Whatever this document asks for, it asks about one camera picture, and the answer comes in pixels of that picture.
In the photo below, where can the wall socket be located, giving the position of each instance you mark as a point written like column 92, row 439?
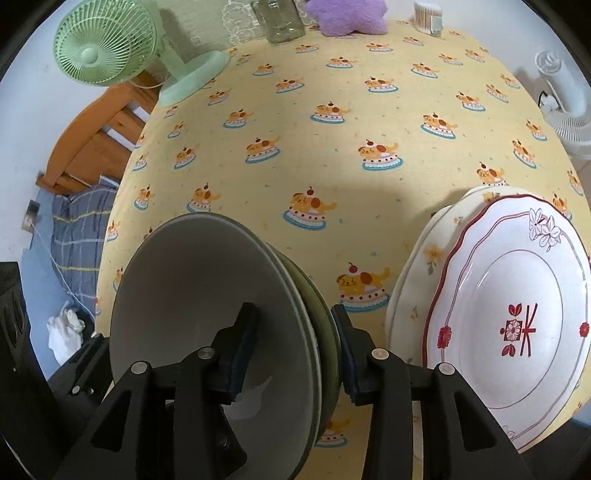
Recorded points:
column 31, row 212

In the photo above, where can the green desk fan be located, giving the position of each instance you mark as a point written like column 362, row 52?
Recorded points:
column 101, row 46

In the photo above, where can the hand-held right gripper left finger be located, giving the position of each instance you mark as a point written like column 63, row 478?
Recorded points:
column 244, row 355

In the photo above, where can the white plate with red trim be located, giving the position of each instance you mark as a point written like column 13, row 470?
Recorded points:
column 508, row 286

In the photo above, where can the grey-green patterned mat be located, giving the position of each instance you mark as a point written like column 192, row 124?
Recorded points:
column 231, row 18

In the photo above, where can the glass jar with dark lid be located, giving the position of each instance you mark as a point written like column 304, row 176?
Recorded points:
column 279, row 23

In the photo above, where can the white crumpled cloth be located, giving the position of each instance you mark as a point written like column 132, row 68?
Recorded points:
column 64, row 334

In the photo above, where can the cotton swab container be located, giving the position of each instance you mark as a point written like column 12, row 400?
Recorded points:
column 427, row 16

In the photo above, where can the large yellow floral plate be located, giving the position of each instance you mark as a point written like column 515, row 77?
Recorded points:
column 393, row 316

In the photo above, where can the blue plaid blanket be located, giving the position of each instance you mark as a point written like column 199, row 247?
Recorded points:
column 83, row 230

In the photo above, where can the purple plush toy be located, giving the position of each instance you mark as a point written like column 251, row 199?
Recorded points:
column 346, row 16

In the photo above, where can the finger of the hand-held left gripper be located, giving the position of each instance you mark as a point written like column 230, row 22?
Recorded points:
column 85, row 374
column 228, row 443

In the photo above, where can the white fan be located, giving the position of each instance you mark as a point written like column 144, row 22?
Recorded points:
column 568, row 106

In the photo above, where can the black object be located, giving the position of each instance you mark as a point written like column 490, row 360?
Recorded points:
column 11, row 318

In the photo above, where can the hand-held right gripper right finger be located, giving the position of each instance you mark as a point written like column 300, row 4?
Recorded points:
column 346, row 360

